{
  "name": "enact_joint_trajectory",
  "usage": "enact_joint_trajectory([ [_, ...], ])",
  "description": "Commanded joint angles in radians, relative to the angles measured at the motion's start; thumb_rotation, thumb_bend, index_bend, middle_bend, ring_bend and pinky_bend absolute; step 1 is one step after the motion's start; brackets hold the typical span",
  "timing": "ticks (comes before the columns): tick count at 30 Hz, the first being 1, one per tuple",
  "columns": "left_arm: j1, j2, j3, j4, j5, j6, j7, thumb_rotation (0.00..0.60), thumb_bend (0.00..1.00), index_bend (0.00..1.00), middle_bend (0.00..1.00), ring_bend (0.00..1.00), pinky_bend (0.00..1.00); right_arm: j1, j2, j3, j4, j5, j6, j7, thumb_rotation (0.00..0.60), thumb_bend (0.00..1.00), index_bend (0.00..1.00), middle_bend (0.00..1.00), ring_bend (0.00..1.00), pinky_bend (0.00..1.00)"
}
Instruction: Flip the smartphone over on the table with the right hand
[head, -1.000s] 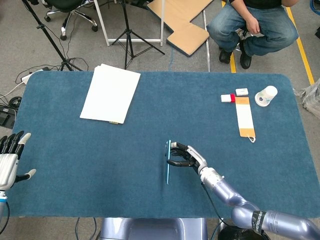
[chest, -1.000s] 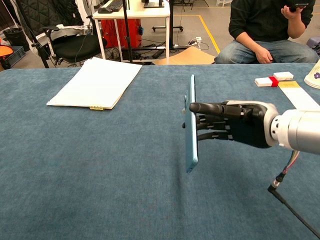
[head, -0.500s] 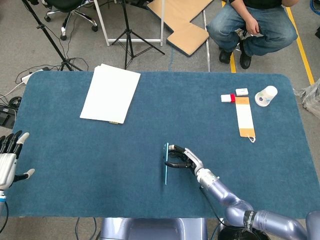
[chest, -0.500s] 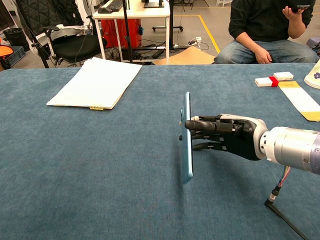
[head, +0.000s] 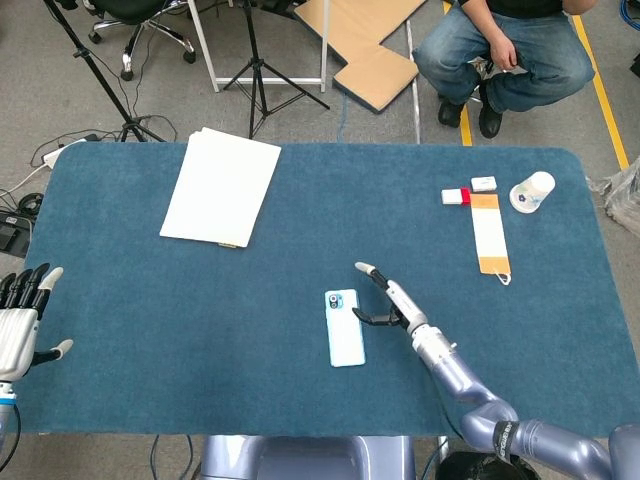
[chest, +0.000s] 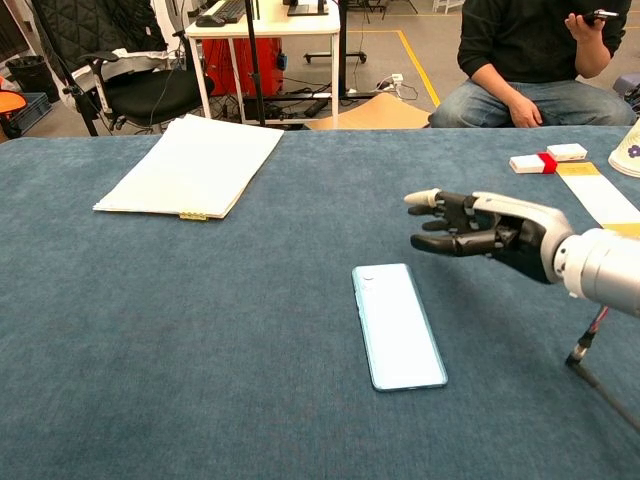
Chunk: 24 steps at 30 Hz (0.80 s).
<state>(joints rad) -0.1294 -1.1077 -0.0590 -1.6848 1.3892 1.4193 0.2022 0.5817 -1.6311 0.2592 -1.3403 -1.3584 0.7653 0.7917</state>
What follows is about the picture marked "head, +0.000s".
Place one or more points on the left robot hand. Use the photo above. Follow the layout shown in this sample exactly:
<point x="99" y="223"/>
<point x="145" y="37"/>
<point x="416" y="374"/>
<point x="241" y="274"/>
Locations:
<point x="17" y="325"/>

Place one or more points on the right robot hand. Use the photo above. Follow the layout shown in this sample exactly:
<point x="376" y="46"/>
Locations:
<point x="392" y="302"/>

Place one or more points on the light blue smartphone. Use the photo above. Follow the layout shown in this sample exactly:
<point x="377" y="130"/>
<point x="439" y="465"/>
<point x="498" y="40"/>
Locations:
<point x="344" y="327"/>

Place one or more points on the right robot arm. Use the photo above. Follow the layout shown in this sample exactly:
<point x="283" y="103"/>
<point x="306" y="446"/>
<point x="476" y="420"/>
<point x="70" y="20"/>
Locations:
<point x="500" y="405"/>

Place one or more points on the blue table mat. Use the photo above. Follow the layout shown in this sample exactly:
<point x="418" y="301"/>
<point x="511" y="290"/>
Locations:
<point x="320" y="300"/>

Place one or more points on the black floor device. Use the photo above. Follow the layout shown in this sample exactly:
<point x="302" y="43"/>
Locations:
<point x="12" y="234"/>

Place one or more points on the orange and white packet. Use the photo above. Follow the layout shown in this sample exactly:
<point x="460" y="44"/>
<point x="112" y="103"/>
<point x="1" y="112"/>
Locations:
<point x="490" y="235"/>

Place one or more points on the white box with red end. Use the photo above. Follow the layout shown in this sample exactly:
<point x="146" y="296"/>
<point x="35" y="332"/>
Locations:
<point x="455" y="196"/>

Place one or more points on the small white box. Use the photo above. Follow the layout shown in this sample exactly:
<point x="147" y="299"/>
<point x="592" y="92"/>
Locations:
<point x="484" y="183"/>

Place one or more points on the white power strip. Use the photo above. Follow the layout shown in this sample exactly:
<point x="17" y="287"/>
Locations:
<point x="60" y="154"/>

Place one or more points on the robot torso base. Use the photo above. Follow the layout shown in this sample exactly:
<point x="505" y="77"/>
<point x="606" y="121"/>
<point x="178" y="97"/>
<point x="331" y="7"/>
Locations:
<point x="307" y="457"/>

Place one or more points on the white paper cup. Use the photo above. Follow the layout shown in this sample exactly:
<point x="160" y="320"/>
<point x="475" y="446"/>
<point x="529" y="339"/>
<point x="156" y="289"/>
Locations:
<point x="532" y="191"/>

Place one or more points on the black trash bag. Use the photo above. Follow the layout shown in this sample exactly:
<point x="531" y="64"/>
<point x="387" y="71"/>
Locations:
<point x="475" y="467"/>

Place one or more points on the white paper stack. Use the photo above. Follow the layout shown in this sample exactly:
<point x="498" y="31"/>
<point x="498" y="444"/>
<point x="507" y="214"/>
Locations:
<point x="220" y="187"/>

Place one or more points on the clear plastic bag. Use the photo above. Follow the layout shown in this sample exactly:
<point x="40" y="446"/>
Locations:
<point x="620" y="192"/>

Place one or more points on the tan foam board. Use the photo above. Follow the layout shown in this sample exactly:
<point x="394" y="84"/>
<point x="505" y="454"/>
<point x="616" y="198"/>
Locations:
<point x="365" y="45"/>

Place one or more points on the black tripod stand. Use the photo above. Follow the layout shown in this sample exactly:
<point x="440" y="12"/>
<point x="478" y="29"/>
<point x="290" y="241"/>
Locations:
<point x="95" y="75"/>
<point x="260" y="70"/>

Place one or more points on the seated person in jeans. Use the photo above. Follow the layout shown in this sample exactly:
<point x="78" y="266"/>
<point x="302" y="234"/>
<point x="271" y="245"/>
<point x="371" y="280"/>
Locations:
<point x="505" y="50"/>

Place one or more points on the black office chair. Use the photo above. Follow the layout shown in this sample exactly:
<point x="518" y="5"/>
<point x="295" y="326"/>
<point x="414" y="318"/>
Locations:
<point x="142" y="30"/>

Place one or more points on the white metal frame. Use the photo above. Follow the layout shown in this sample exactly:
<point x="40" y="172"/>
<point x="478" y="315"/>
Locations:
<point x="260" y="75"/>

